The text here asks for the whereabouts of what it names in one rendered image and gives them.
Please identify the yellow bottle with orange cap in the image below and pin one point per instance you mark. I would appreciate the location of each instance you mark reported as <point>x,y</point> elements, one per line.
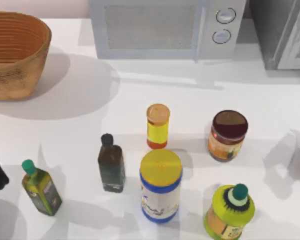
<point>157,127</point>

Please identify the dark brown square bottle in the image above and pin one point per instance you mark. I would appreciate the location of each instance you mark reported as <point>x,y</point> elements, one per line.
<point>111,165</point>

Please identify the white jar with yellow lid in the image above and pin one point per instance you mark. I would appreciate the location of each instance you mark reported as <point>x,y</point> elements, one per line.
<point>160,185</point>

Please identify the dark jar with brown lid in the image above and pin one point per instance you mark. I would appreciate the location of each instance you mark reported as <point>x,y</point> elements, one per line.
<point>227,137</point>

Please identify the pale microwave oven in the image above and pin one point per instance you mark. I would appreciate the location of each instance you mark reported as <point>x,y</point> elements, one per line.
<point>150,27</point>

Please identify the round microwave knob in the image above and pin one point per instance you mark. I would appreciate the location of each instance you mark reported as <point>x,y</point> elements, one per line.
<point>225,14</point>
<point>221,36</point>

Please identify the yellow-green round bottle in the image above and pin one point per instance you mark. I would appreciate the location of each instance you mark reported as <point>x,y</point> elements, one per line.
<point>228,215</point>

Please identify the green square oil bottle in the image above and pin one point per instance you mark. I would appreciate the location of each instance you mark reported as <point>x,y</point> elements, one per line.
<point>41,190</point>

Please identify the woven brown basket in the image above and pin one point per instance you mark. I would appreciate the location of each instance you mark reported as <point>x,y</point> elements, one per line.
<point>13,62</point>

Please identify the grey cabinet with dark inside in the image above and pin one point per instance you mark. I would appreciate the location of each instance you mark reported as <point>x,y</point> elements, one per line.
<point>285,32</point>

